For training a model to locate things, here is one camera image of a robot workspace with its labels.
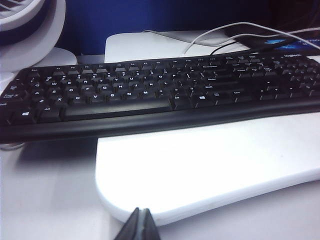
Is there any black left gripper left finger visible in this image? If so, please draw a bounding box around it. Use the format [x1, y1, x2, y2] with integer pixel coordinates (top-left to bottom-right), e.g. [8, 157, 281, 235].
[115, 206, 141, 240]

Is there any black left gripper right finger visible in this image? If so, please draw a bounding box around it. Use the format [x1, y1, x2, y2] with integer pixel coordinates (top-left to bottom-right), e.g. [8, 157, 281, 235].
[141, 207, 161, 240]

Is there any white Type-C charging cable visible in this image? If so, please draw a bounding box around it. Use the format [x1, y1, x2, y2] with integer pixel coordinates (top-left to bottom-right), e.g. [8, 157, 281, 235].
[181, 21, 320, 56]

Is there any white foam board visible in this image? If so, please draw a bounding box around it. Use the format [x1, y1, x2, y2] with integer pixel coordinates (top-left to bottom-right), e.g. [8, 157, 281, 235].
[94, 29, 320, 223]

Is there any black computer keyboard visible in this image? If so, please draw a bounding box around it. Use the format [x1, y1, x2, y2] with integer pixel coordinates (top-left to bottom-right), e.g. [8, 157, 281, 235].
[0, 55, 320, 148]

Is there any blue office partition panel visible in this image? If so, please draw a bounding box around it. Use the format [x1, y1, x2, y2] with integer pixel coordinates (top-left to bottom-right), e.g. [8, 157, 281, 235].
[56, 0, 276, 56]

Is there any white desk fan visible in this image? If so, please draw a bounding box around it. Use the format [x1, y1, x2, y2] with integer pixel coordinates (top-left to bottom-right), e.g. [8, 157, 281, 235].
[0, 0, 78, 85]

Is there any black monitor stand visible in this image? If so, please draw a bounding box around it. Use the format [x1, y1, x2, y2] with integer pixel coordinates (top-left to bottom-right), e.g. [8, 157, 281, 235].
[223, 24, 298, 51]

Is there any dark blue mouse pad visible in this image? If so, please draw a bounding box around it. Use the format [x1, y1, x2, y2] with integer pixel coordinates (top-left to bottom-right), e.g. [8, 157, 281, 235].
[262, 37, 320, 56]

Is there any thin black cable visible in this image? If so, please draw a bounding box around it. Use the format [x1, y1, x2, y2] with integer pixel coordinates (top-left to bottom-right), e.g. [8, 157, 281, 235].
[209, 37, 251, 55]

